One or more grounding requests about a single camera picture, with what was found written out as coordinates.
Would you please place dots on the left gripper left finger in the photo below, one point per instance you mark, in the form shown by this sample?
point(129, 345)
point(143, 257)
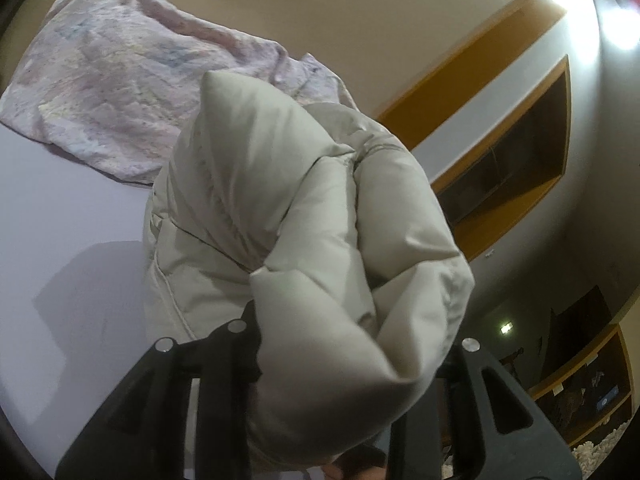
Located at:
point(139, 431)

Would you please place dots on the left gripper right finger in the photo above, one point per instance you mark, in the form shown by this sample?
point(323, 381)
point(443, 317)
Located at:
point(496, 429)

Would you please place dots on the beige puffer jacket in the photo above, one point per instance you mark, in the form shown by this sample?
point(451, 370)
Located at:
point(321, 219)

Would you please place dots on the person's left hand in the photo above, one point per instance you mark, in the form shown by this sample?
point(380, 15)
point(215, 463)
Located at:
point(365, 462)

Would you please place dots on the low wooden shelf unit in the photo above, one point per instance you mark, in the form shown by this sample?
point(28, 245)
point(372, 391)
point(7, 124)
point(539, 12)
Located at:
point(593, 393)

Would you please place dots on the pink patterned duvet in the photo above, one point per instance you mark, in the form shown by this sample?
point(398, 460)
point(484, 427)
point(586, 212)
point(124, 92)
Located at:
point(112, 82)

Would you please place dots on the wooden wall shelf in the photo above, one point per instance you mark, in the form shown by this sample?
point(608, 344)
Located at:
point(504, 125)

